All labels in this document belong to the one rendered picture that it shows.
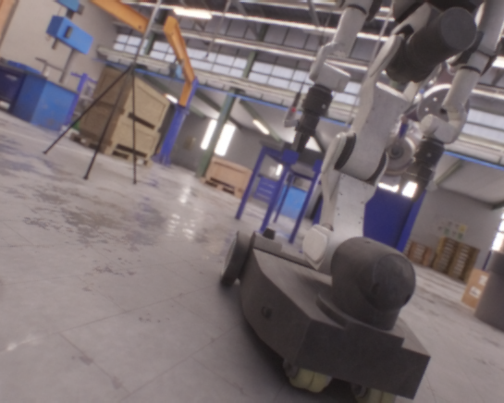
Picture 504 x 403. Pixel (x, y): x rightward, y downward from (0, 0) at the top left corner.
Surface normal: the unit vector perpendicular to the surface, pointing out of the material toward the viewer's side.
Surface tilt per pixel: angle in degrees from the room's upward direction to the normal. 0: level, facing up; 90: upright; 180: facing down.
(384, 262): 65
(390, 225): 90
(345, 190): 60
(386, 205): 90
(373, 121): 100
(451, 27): 90
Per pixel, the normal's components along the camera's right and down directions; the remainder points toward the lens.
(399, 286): 0.25, -0.14
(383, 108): 0.07, 0.21
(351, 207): 0.30, -0.43
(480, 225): -0.33, -0.14
